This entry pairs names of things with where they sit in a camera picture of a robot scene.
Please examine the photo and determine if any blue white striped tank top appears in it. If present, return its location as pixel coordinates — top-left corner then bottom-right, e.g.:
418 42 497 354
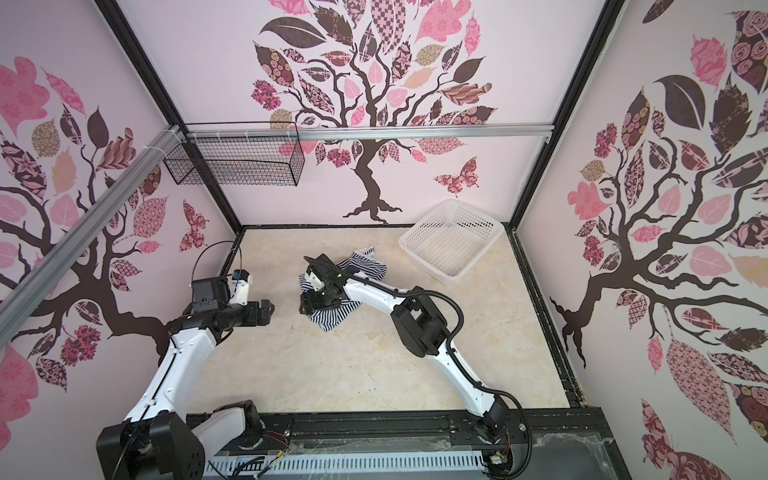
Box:
299 246 388 332

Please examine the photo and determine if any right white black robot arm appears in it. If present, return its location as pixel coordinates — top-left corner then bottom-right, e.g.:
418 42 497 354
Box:
300 255 530 444

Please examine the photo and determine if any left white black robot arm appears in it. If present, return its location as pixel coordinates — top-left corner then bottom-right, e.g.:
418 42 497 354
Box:
96 300 275 479

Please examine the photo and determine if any white plastic laundry basket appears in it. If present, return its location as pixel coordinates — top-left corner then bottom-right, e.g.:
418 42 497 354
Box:
398 200 504 285

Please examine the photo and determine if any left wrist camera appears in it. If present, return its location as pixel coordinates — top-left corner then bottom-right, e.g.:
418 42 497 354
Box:
191 269 252 313

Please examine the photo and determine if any left thin black cable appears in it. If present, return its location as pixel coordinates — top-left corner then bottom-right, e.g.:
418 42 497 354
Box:
190 239 244 283

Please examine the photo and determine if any black wire mesh basket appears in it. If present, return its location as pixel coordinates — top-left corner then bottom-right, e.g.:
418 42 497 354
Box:
164 120 305 187

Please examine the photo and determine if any back aluminium rail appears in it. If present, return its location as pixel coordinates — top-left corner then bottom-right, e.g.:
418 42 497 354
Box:
186 123 554 141

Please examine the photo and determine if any aluminium rail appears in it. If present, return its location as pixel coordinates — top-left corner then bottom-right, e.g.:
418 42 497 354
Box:
186 123 554 141
1 125 184 345

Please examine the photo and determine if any white slotted cable duct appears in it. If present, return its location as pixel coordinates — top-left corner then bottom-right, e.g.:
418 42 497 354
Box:
202 451 486 479

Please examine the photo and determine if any left aluminium rail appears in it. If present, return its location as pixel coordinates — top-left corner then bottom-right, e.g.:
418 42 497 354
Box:
1 125 184 345

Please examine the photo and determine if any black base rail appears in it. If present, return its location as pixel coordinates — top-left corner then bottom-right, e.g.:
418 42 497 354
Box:
185 407 607 451

